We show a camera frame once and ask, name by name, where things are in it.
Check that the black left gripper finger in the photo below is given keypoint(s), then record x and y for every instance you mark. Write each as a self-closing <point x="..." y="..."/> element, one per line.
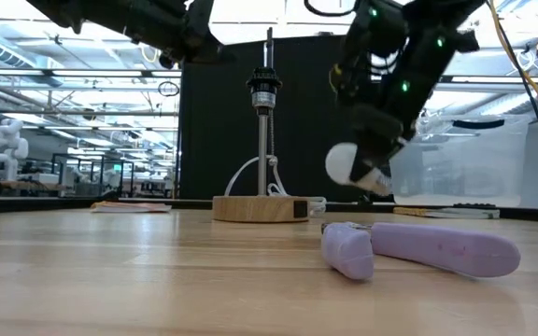
<point x="226" y="57"/>

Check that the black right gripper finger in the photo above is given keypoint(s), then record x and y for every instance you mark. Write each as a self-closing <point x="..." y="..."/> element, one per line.
<point x="392" y="154"/>
<point x="361" y="169"/>

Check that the white lightbulb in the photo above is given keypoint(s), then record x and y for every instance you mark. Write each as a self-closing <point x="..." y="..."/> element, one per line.
<point x="339" y="163"/>

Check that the wooden base table lamp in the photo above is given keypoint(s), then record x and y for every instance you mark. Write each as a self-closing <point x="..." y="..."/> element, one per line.
<point x="259" y="210"/>

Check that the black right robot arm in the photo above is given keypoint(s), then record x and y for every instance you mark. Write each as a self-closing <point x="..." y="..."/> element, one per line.
<point x="437" y="28"/>

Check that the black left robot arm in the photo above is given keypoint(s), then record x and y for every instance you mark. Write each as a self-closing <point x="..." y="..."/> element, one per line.
<point x="124" y="16"/>

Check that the black divider panel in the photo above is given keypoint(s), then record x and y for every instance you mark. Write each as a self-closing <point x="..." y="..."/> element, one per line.
<point x="306" y="140"/>

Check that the clear plastic storage bin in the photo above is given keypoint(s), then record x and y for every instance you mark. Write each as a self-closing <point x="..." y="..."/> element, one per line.
<point x="474" y="163"/>

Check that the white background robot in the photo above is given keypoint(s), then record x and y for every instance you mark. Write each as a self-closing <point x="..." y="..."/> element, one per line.
<point x="7" y="144"/>

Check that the distant wooden bench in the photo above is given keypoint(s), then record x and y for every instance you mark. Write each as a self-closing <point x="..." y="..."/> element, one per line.
<point x="26" y="185"/>

